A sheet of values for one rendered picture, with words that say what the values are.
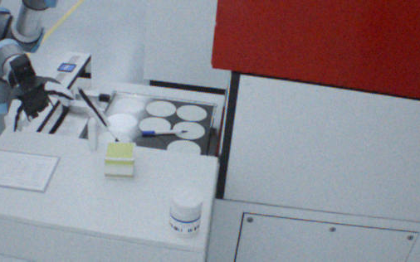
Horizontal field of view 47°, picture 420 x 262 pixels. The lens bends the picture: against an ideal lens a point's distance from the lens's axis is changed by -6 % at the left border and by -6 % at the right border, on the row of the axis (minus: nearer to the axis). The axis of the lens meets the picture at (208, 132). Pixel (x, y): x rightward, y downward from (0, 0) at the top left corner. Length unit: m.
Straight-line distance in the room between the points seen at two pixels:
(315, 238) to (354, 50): 0.62
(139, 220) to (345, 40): 0.64
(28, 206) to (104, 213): 0.18
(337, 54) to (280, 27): 0.15
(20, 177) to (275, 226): 0.75
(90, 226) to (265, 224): 0.58
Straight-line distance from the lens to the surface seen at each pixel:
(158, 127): 1.61
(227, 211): 1.51
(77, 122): 1.68
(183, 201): 1.09
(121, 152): 1.27
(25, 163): 1.36
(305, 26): 1.21
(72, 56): 1.94
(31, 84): 1.21
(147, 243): 1.15
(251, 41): 1.22
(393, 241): 1.63
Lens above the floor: 1.77
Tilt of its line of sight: 33 degrees down
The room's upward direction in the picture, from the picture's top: 6 degrees clockwise
